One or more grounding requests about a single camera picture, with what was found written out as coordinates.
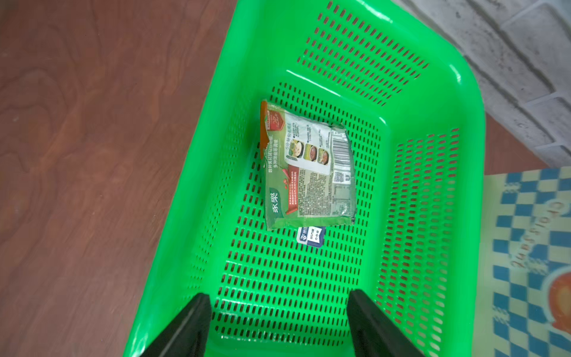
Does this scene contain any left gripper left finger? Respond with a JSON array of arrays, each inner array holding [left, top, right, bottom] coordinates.
[[141, 293, 212, 357]]

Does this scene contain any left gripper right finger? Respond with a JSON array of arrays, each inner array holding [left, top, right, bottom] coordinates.
[[346, 289, 423, 357]]

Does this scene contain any white blue checkered paper bag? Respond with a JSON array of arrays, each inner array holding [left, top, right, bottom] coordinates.
[[472, 167, 570, 356]]

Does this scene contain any green plastic basket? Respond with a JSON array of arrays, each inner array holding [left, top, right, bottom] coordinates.
[[125, 1, 485, 356]]

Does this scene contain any small blue white sticker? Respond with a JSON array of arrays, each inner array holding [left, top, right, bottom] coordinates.
[[296, 226, 327, 248]]

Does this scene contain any green packet at basket top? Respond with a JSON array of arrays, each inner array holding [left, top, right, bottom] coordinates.
[[260, 101, 357, 231]]

